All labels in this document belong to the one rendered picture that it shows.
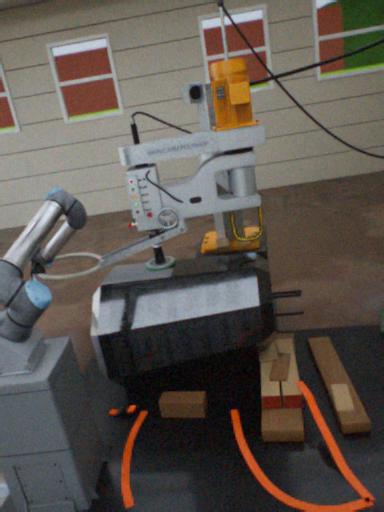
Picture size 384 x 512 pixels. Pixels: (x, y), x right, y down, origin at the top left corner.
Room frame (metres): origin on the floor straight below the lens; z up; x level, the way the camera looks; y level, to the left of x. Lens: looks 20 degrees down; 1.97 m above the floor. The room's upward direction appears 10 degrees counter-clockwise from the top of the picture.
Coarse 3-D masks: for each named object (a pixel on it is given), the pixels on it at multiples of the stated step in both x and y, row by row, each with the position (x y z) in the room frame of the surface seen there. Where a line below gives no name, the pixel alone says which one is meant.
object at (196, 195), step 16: (208, 160) 2.96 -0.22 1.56; (224, 160) 2.88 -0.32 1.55; (240, 160) 2.88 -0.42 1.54; (256, 160) 2.89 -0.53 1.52; (192, 176) 2.96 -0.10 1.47; (208, 176) 2.89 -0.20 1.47; (176, 192) 2.89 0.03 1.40; (192, 192) 2.89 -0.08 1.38; (208, 192) 2.89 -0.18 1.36; (256, 192) 2.96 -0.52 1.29; (176, 208) 2.89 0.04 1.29; (192, 208) 2.89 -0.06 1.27; (208, 208) 2.89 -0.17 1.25; (224, 208) 2.89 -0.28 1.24; (240, 208) 2.89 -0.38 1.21
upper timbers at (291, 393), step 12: (288, 348) 2.68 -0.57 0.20; (264, 372) 2.45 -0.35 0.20; (264, 384) 2.33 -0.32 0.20; (276, 384) 2.31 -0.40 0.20; (288, 384) 2.29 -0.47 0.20; (264, 396) 2.22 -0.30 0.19; (276, 396) 2.20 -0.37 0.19; (288, 396) 2.19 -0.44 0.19; (300, 396) 2.18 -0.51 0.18; (264, 408) 2.22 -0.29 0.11; (276, 408) 2.20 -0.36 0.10; (288, 408) 2.19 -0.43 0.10
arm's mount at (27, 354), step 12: (0, 336) 1.90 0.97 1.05; (36, 336) 2.04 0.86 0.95; (0, 348) 1.87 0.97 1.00; (12, 348) 1.87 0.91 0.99; (24, 348) 1.91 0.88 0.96; (36, 348) 1.98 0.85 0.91; (0, 360) 1.87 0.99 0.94; (12, 360) 1.86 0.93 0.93; (24, 360) 1.86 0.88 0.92; (36, 360) 1.94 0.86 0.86; (12, 372) 1.86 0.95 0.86; (24, 372) 1.86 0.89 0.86
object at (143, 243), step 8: (168, 232) 2.94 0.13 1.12; (176, 232) 2.93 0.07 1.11; (144, 240) 3.05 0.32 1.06; (152, 240) 2.94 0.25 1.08; (160, 240) 2.94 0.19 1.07; (120, 248) 3.06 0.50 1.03; (128, 248) 3.05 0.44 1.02; (136, 248) 2.94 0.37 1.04; (144, 248) 2.94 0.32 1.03; (104, 256) 3.06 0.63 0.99; (112, 256) 2.95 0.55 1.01; (120, 256) 2.95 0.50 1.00; (104, 264) 2.95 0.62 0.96
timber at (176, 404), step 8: (168, 392) 2.50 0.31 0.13; (176, 392) 2.48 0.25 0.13; (184, 392) 2.47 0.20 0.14; (192, 392) 2.45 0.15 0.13; (200, 392) 2.44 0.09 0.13; (160, 400) 2.43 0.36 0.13; (168, 400) 2.41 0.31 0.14; (176, 400) 2.40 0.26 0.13; (184, 400) 2.38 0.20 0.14; (192, 400) 2.37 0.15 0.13; (200, 400) 2.36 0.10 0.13; (160, 408) 2.40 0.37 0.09; (168, 408) 2.39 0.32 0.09; (176, 408) 2.37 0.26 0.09; (184, 408) 2.36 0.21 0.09; (192, 408) 2.35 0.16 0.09; (200, 408) 2.33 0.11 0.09; (168, 416) 2.39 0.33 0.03; (176, 416) 2.38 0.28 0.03; (184, 416) 2.36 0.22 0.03; (192, 416) 2.35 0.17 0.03; (200, 416) 2.33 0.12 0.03
